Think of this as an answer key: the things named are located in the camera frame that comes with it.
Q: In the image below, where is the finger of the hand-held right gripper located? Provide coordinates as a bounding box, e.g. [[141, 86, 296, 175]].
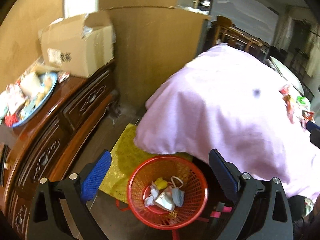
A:
[[306, 121, 320, 145]]

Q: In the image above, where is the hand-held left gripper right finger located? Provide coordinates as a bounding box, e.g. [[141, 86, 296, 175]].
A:
[[208, 149, 294, 240]]

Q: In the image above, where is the white pillow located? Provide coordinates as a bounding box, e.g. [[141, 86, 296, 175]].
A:
[[270, 56, 304, 98]]

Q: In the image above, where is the purple printed blanket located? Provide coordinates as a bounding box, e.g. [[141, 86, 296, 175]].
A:
[[134, 42, 320, 203]]

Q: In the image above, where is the pink strap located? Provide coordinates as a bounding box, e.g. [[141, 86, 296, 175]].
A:
[[197, 202, 233, 223]]

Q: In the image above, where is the carved wooden dresser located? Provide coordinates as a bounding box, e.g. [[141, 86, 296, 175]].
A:
[[0, 60, 120, 240]]

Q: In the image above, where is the large cardboard panel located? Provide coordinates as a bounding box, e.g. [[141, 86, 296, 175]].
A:
[[99, 5, 212, 110]]

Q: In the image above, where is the blue plate of snacks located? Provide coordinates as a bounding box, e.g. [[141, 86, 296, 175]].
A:
[[0, 71, 54, 125]]

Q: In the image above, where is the grey face mask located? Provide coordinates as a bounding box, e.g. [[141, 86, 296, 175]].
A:
[[170, 176, 185, 207]]

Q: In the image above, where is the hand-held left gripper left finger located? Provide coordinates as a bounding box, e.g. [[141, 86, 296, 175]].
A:
[[28, 150, 112, 240]]

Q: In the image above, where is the crumpled trash in basket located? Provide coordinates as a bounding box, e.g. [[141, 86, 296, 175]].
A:
[[154, 190, 175, 212]]

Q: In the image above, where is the red plastic mesh basket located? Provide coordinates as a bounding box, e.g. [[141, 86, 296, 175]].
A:
[[126, 155, 209, 230]]

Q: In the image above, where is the yellow floor mat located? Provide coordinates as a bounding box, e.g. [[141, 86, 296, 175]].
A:
[[99, 123, 194, 203]]

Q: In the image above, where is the wooden chair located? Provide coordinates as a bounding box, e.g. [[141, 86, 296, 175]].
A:
[[212, 15, 270, 63]]

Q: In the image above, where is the open cardboard box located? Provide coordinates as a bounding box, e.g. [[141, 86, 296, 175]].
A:
[[37, 10, 117, 78]]

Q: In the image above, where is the green carton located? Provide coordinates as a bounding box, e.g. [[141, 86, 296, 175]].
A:
[[296, 96, 310, 110]]

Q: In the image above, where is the crumpled white tissue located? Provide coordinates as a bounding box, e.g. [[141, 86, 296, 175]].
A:
[[145, 182, 160, 207]]

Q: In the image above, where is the yellow crumpled paper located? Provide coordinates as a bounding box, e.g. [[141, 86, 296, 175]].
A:
[[154, 177, 169, 190]]

